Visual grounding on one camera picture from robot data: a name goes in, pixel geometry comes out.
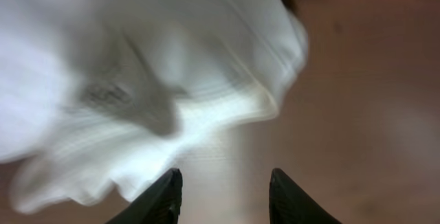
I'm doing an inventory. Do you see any white t-shirt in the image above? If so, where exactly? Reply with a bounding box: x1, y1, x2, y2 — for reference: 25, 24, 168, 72
1, 0, 308, 214

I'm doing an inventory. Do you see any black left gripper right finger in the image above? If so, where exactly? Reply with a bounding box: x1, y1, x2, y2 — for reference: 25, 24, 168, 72
269, 168, 341, 224

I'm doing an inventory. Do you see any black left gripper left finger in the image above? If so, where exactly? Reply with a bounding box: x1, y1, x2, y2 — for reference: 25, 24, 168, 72
106, 168, 183, 224

